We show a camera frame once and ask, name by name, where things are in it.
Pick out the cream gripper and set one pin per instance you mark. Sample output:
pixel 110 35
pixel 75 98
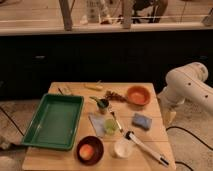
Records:
pixel 169 115

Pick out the blue sponge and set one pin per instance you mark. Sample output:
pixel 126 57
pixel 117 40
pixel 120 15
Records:
pixel 142 121

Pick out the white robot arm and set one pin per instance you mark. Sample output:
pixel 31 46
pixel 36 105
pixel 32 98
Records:
pixel 185 82

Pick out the green plastic tray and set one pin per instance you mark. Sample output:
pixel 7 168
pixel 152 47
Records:
pixel 55 122

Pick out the orange bowl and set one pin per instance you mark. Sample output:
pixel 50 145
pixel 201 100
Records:
pixel 138 95

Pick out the white cup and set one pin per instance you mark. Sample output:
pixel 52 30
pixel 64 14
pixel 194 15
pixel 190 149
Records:
pixel 123 148

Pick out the metal spoon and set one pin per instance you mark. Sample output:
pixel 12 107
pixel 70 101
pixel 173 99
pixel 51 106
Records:
pixel 116 120

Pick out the brown dried cluster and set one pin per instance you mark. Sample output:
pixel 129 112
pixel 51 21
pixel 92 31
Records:
pixel 109 95

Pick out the green toy pot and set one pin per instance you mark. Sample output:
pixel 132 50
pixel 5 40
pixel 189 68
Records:
pixel 102 104

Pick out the grey cloth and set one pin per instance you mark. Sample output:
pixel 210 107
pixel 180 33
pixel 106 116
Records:
pixel 98 124

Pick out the dark red bowl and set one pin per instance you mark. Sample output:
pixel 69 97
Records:
pixel 97 144

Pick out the orange fruit in bowl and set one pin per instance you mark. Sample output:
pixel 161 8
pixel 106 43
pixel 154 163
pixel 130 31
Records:
pixel 86 152

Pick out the white handled brush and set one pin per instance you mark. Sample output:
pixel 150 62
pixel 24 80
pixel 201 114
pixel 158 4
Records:
pixel 157 156

